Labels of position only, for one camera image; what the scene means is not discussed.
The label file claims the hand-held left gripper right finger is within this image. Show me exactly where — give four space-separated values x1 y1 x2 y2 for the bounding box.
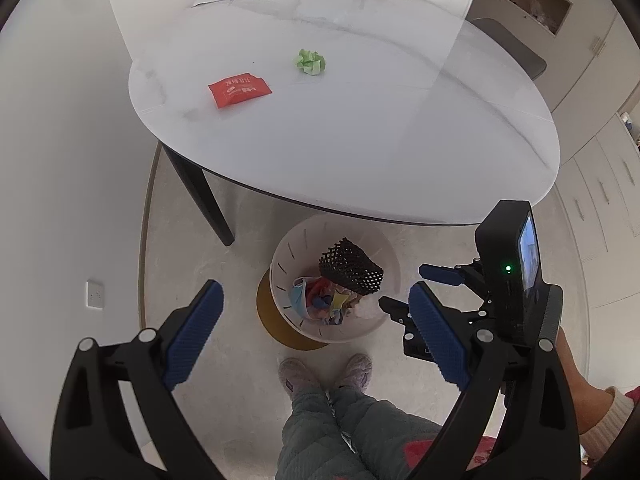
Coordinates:
405 281 583 480

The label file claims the yellow round mat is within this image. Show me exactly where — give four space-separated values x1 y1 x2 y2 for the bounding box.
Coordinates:
256 269 331 352

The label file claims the orange red packet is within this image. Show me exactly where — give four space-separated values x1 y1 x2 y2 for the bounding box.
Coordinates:
208 74 273 109

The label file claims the crumpled green paper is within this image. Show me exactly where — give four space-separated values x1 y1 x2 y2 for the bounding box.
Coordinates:
292 49 329 76

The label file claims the white trash bin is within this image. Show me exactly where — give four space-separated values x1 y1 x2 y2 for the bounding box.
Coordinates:
270 214 401 345

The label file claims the pastel paper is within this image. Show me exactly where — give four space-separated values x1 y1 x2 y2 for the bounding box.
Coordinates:
327 291 351 325

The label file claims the red plastic bag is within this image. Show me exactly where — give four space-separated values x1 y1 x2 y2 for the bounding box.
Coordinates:
306 280 333 311

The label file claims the person's leg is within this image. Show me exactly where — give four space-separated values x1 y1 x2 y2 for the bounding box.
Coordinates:
275 387 351 480
330 386 446 480

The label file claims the black foam mesh sleeve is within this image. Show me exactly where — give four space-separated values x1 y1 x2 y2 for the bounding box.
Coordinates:
318 237 385 297

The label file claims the red printed cloth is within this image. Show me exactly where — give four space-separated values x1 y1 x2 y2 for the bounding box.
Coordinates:
404 435 501 467

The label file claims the black table leg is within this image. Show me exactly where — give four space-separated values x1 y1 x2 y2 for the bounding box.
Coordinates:
162 146 236 247

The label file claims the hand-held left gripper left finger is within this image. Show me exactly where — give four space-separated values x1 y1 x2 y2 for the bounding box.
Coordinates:
49 279 225 480

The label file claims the person's right forearm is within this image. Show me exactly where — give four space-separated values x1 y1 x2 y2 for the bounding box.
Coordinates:
555 327 636 461

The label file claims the person's left leg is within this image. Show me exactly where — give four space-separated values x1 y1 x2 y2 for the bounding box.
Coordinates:
275 387 351 480

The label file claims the beige drawer cabinet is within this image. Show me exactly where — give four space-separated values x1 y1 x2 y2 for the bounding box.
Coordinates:
552 110 640 311

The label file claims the beige cabinet with niche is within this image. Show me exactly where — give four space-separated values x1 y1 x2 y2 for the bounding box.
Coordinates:
467 0 626 116

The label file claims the grey fuzzy slipper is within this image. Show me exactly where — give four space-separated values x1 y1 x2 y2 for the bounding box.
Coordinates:
278 357 323 401
340 353 373 392

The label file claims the person's right leg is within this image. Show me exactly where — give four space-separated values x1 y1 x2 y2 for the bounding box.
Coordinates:
330 386 446 480

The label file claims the clear snack bag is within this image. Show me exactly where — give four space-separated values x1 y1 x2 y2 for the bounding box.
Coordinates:
350 292 383 322

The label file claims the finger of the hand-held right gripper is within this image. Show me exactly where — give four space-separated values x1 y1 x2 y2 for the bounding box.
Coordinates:
378 296 417 330
419 261 488 302

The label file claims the grey chair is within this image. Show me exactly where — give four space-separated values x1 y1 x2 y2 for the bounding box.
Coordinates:
466 17 547 81

